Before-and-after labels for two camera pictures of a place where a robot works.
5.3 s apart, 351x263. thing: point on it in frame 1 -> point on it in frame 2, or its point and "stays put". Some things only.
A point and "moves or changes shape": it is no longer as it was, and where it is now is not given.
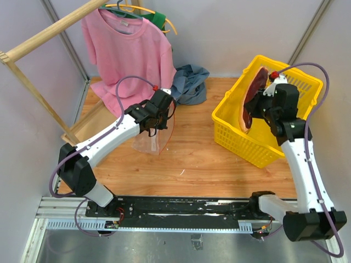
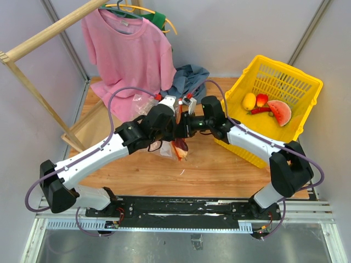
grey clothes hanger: (119, 12) stays put
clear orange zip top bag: (147, 144) moves or changes shape
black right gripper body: (261, 107) -> (191, 124)
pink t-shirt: (133, 57) stays put
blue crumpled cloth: (188, 86) stays put
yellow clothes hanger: (129, 8) stays put
